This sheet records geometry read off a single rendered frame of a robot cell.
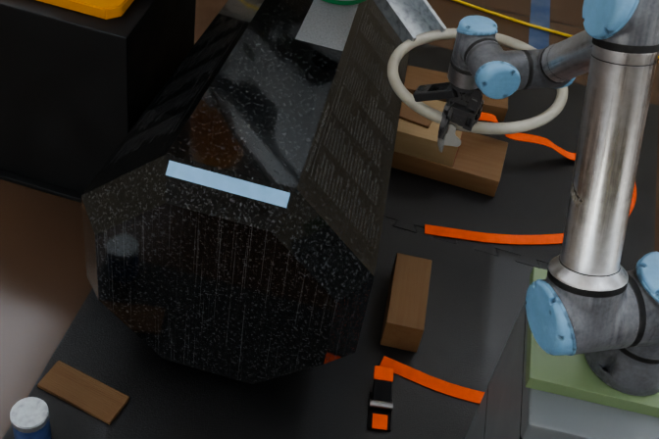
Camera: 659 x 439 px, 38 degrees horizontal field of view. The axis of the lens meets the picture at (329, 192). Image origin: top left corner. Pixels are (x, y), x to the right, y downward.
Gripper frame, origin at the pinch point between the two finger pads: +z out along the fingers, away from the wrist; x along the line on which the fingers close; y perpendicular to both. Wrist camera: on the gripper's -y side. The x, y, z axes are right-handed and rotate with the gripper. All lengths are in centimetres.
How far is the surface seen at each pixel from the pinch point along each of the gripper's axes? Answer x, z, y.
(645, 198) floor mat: 118, 87, 55
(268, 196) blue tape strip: -36.3, 6.5, -31.2
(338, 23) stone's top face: 37, 2, -48
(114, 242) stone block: -50, 31, -69
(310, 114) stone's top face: -5.3, 3.1, -35.7
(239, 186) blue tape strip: -38, 6, -39
